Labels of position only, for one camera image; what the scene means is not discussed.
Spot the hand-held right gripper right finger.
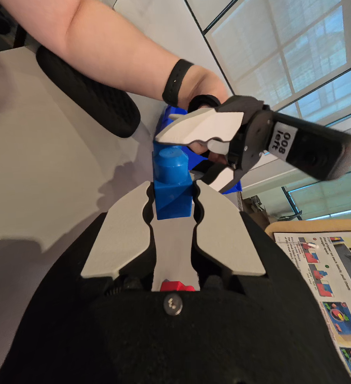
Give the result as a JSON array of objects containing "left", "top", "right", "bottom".
[{"left": 191, "top": 181, "right": 267, "bottom": 290}]

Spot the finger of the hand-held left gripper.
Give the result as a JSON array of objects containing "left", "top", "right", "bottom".
[
  {"left": 154, "top": 107, "right": 244, "bottom": 146},
  {"left": 190, "top": 163, "right": 235, "bottom": 192}
]

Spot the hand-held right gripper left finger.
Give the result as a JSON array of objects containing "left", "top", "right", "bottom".
[{"left": 80, "top": 181, "right": 157, "bottom": 290}]

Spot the blue plastic bin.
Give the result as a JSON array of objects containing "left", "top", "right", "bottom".
[{"left": 153, "top": 105, "right": 242, "bottom": 195}]

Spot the blue two-stud block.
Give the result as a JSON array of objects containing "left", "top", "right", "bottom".
[{"left": 152, "top": 146, "right": 194, "bottom": 221}]

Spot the person's left forearm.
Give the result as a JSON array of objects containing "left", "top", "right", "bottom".
[{"left": 0, "top": 0, "right": 182, "bottom": 101}]

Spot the person's left hand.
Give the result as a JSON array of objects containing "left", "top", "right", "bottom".
[{"left": 180, "top": 67, "right": 229, "bottom": 165}]

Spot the office room window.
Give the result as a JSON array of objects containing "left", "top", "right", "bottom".
[{"left": 282, "top": 168, "right": 351, "bottom": 221}]

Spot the black wristwatch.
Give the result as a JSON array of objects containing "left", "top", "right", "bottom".
[{"left": 162, "top": 59, "right": 194, "bottom": 107}]

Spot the instruction poster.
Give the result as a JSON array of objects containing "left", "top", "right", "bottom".
[{"left": 274, "top": 232, "right": 351, "bottom": 384}]

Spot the black armrest pad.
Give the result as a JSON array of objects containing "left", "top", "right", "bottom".
[{"left": 36, "top": 45, "right": 141, "bottom": 138}]

